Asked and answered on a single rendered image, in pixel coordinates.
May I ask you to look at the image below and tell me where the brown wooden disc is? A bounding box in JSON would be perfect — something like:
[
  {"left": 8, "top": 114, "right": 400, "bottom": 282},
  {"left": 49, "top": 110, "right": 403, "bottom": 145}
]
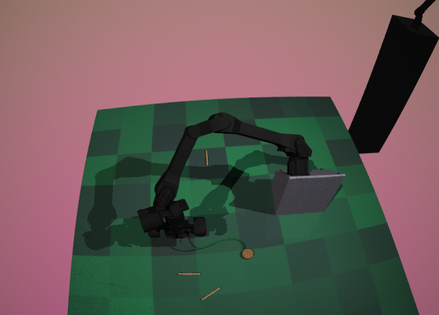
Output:
[{"left": 242, "top": 248, "right": 253, "bottom": 259}]

